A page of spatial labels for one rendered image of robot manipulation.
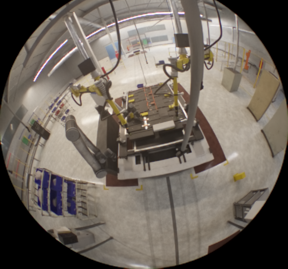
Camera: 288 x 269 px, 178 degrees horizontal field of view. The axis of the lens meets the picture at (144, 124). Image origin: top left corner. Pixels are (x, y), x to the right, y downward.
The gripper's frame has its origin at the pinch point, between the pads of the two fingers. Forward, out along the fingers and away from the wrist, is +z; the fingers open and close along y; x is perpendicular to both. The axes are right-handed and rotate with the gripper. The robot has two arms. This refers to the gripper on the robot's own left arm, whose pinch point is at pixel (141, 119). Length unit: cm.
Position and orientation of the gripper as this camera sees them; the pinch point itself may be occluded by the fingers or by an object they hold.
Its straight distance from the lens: 185.8
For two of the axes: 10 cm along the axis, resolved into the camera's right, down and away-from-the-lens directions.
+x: 2.0, -1.2, -9.7
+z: 6.4, 7.7, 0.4
